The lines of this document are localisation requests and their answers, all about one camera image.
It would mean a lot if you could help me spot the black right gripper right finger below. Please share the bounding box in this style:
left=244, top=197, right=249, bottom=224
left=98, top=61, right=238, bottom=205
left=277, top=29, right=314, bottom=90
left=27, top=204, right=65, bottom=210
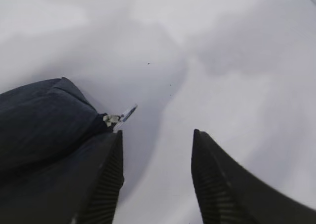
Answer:
left=191, top=129, right=316, bottom=224

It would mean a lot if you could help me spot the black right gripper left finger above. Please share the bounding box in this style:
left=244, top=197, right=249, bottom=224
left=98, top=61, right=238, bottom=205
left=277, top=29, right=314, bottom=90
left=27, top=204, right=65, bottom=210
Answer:
left=70, top=130, right=124, bottom=224

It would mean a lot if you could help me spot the dark blue lunch bag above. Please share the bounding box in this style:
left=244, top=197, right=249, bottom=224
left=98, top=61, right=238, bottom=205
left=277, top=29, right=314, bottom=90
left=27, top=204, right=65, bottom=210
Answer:
left=0, top=77, right=118, bottom=224

